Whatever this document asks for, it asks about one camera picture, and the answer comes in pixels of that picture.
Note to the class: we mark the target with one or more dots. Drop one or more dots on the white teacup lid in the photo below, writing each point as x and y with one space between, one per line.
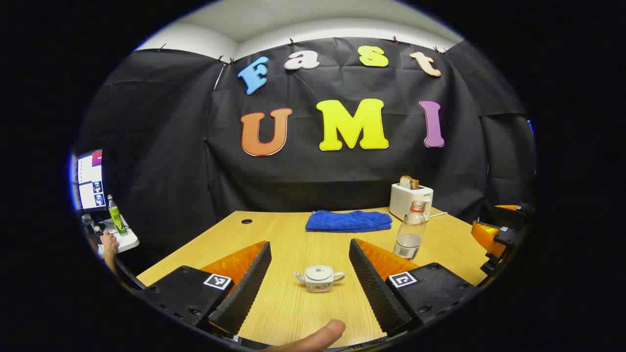
320 270

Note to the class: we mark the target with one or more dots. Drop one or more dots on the white toaster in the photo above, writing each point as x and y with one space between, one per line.
403 200

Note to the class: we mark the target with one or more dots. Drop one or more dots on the toasted bread slice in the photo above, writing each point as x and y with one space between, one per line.
408 183

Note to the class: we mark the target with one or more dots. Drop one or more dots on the green drink bottle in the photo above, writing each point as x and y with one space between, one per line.
116 215

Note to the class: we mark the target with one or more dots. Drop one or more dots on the white ceramic teacup with spout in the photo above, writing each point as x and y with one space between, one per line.
318 284

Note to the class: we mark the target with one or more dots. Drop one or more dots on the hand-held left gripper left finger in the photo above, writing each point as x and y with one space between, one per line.
244 293

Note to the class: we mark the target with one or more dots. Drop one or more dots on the blue folded towel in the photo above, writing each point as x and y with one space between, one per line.
347 221

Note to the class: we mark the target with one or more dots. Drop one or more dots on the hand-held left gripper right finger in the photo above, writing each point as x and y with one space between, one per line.
374 288

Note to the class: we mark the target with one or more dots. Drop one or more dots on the clear plastic water bottle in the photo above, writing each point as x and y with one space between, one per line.
408 242

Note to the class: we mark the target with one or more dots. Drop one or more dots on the computer monitor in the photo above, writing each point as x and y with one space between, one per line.
90 181

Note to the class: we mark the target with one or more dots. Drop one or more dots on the white side table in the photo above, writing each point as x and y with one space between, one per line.
124 240

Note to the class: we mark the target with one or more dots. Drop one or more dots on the black backdrop cloth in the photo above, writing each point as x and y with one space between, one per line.
171 146

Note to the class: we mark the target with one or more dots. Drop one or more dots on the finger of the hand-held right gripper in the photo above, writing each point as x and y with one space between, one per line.
513 208
484 234

